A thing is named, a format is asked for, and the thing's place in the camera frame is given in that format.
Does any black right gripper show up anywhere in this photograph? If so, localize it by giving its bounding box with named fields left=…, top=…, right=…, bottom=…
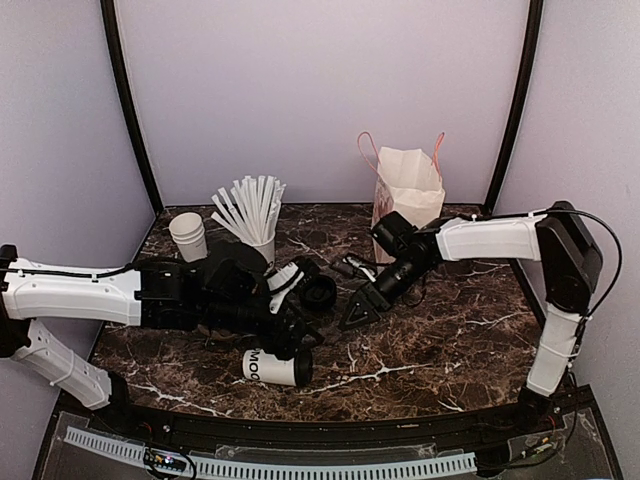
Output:
left=339, top=255, right=431, bottom=330

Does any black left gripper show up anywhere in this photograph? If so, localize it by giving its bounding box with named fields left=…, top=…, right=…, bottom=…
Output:
left=199, top=287, right=325, bottom=361

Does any single black cup lid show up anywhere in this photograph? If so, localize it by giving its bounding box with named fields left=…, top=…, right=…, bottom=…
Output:
left=294, top=350, right=313, bottom=387

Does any stack of black cup lids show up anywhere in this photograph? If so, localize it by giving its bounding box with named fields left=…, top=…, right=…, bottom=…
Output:
left=299, top=275, right=337, bottom=312

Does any white paper coffee cup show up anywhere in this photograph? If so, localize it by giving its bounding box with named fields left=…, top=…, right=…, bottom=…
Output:
left=242, top=349, right=297, bottom=386

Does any white paper takeout bag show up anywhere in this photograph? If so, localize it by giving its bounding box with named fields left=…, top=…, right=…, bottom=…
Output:
left=356, top=131, right=446, bottom=264

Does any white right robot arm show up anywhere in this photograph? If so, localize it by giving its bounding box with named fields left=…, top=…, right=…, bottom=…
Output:
left=339, top=201, right=604, bottom=434

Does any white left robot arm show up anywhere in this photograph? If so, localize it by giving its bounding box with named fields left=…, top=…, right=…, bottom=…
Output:
left=1, top=241, right=324, bottom=436

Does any white cup holding straws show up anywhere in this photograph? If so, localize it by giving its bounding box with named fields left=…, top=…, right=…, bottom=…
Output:
left=250, top=234, right=275, bottom=273

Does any bundle of white wrapped straws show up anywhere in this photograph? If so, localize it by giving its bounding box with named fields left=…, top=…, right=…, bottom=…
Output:
left=211, top=175, right=286, bottom=246

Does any stack of white paper cups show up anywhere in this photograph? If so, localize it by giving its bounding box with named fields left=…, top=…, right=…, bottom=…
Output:
left=169, top=212, right=208, bottom=262

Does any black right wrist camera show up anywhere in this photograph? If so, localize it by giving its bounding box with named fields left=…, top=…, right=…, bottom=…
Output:
left=371, top=211, right=417, bottom=257

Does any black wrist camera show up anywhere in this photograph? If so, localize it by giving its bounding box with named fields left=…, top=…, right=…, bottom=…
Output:
left=202, top=255, right=267, bottom=302
left=371, top=211, right=417, bottom=257

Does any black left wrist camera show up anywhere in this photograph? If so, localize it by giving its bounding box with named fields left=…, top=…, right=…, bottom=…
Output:
left=202, top=255, right=267, bottom=302

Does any white slotted cable duct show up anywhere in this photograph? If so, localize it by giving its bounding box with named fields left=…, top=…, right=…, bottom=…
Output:
left=63, top=427, right=477, bottom=479

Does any black table front rail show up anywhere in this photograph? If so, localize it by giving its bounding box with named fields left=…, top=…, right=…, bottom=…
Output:
left=54, top=387, right=591, bottom=454

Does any black right frame post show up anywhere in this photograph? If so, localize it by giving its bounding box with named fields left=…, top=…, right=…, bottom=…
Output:
left=483, top=0, right=544, bottom=213

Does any black frame post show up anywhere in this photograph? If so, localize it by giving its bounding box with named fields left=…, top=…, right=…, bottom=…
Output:
left=100, top=0, right=164, bottom=215
left=483, top=0, right=544, bottom=213

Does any black left frame post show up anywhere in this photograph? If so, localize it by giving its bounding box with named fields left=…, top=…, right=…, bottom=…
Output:
left=100, top=0, right=164, bottom=215

